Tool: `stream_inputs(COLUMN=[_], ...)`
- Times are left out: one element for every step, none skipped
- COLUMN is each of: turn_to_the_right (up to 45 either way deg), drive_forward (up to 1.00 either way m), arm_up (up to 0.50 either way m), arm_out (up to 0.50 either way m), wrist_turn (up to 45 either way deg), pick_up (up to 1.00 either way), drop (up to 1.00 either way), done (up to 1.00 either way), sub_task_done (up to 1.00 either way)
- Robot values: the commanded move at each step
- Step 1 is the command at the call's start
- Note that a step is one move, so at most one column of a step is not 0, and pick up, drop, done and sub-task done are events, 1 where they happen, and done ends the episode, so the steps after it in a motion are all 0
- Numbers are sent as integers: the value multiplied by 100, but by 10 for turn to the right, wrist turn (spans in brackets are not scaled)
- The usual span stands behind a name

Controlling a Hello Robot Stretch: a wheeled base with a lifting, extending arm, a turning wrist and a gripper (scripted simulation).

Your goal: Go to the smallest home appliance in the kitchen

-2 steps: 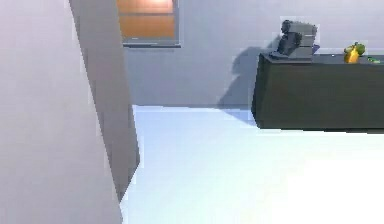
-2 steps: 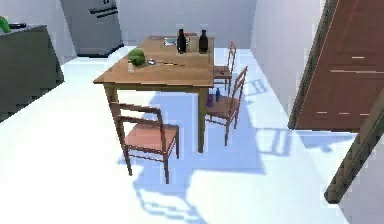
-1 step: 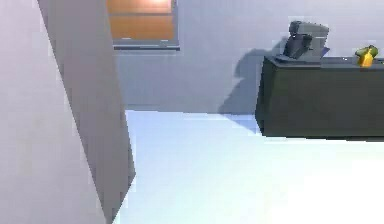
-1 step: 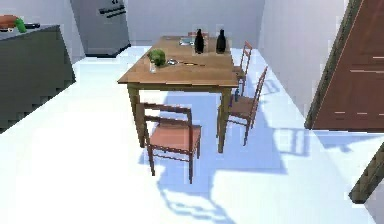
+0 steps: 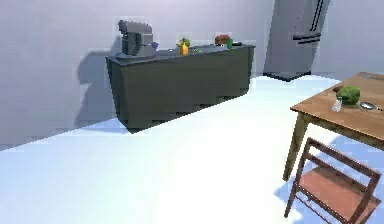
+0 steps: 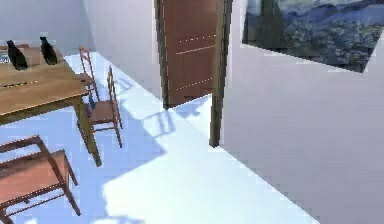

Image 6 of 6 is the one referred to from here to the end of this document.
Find brown wooden chair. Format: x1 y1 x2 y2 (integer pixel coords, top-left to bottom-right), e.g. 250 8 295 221
76 65 124 149
75 45 101 102
0 134 82 224

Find brown wooden dining table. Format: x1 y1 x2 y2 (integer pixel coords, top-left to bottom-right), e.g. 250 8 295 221
0 43 103 168

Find brown wooden room door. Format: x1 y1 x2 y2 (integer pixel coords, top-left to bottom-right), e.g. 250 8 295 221
161 0 218 108

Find black bottle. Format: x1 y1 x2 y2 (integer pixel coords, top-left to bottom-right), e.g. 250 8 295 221
39 36 59 66
6 39 29 72

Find dark pencil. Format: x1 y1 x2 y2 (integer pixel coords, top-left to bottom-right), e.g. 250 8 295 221
0 80 39 89

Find blue landscape wall painting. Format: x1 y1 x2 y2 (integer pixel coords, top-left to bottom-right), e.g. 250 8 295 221
241 0 384 74

